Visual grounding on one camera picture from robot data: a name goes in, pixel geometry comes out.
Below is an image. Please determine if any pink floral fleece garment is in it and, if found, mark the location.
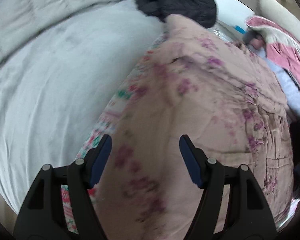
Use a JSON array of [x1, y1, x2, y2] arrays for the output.
[[95, 15, 293, 239]]

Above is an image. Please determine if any patterned white red green blanket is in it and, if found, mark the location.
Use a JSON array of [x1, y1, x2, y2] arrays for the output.
[[60, 33, 170, 234]]

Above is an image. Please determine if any light blue fleece garment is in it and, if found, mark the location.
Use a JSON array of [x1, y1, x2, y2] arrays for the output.
[[248, 45, 300, 120]]

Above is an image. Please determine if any pink and cream velvet garment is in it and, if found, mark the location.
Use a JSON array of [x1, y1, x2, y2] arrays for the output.
[[245, 16, 300, 86]]

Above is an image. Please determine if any grey and pink rolled cloth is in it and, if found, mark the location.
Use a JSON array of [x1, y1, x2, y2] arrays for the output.
[[243, 30, 265, 49]]

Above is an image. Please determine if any blue box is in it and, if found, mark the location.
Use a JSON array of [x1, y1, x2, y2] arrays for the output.
[[234, 25, 247, 34]]

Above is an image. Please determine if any cream pillow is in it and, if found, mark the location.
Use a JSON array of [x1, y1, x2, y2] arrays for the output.
[[257, 0, 300, 41]]

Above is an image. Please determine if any black puffer jacket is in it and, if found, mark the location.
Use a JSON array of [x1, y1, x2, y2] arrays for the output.
[[135, 0, 217, 28]]

